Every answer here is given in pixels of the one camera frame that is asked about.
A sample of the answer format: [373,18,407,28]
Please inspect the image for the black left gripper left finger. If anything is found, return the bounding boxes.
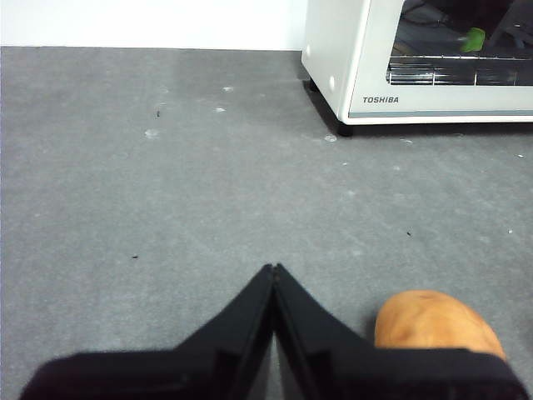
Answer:
[18,262,276,400]

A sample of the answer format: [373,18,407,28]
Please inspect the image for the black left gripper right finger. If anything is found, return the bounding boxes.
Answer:
[274,262,531,400]

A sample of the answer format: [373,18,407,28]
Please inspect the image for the purple eggplant with green stem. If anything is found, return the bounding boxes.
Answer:
[460,0,513,54]

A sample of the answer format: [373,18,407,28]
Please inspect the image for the metal oven rack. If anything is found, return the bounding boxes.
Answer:
[386,56,533,87]

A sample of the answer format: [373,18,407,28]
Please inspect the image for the white Toshiba toaster oven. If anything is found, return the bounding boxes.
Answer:
[301,0,533,138]

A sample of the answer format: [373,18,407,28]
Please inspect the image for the orange-brown potato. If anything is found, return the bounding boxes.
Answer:
[373,290,507,362]

